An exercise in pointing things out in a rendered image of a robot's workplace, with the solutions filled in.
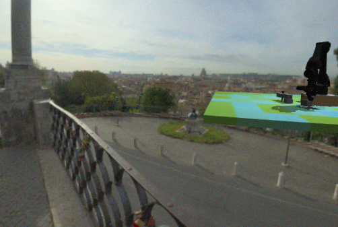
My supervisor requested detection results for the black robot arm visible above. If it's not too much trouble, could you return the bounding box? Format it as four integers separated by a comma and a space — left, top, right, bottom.
304, 41, 331, 95

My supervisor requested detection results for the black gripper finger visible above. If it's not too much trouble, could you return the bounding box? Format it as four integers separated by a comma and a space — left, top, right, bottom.
310, 91, 319, 101
304, 90, 313, 101

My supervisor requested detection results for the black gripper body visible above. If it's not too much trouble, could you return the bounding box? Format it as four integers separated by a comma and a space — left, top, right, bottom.
296, 78, 328, 92

